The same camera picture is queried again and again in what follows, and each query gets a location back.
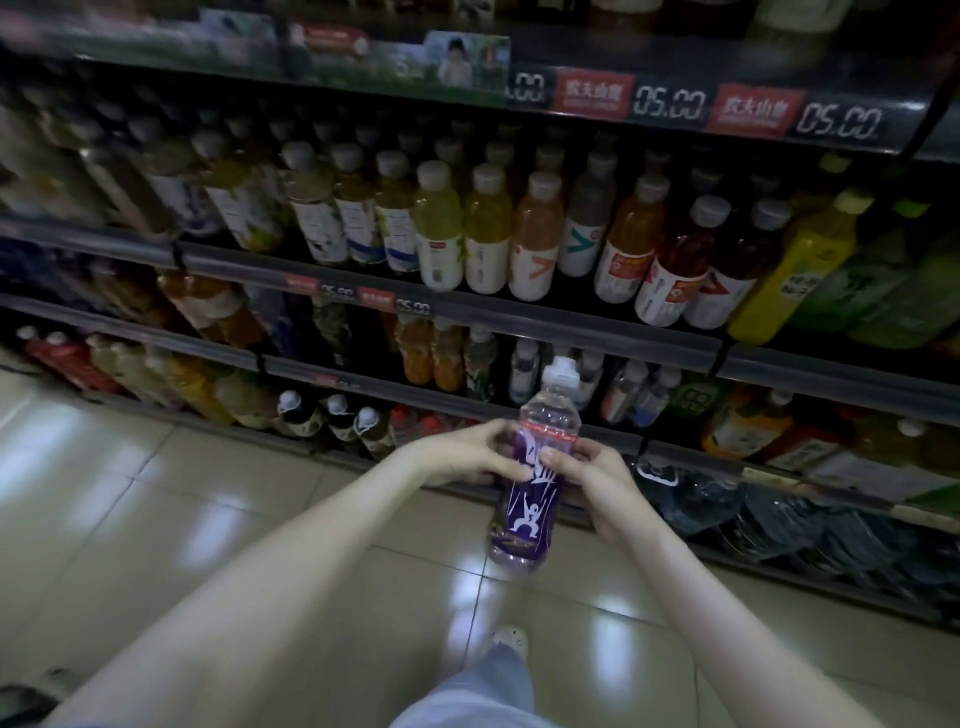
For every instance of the person's white shoe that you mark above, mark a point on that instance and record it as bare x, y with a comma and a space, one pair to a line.
508, 641

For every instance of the person's left hand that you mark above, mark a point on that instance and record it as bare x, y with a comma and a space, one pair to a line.
465, 454

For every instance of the short red black price strip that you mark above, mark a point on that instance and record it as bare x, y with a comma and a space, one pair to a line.
352, 294

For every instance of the purple label sports bottle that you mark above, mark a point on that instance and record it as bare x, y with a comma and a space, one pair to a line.
529, 517

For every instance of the yellow bottle yellow-arrow label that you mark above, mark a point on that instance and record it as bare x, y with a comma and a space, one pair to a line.
489, 240

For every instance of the row of tea juice bottles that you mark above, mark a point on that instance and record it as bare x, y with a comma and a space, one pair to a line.
315, 210

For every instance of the person's left forearm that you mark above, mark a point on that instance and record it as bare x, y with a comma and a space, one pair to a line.
240, 615

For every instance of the person's right hand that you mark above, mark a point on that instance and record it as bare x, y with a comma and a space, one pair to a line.
607, 495

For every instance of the person's right forearm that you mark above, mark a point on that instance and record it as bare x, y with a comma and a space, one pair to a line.
750, 637

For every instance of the row of red yellow bottles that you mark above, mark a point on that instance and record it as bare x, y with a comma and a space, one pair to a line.
112, 367

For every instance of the green pictured price label strip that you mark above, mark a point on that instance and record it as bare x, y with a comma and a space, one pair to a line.
675, 97

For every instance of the person's grey trousers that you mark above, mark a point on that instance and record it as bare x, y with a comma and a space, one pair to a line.
480, 690

